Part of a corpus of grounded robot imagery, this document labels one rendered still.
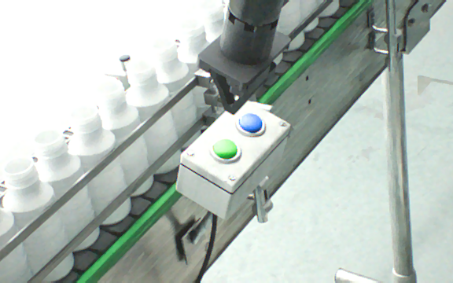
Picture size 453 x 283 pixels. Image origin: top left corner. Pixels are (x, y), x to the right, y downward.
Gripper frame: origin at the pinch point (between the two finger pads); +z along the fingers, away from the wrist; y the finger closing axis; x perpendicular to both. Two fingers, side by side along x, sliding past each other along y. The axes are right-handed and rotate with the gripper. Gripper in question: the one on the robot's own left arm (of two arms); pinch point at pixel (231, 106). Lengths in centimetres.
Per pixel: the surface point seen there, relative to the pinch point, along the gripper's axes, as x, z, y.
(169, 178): -8.7, 22.8, -4.1
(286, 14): -12.0, 16.3, -39.7
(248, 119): 0.0, 6.7, -6.1
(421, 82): 4, 48, -80
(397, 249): 14, 93, -78
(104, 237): -9.2, 23.1, 9.8
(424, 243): 15, 120, -109
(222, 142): -0.2, 6.8, -0.4
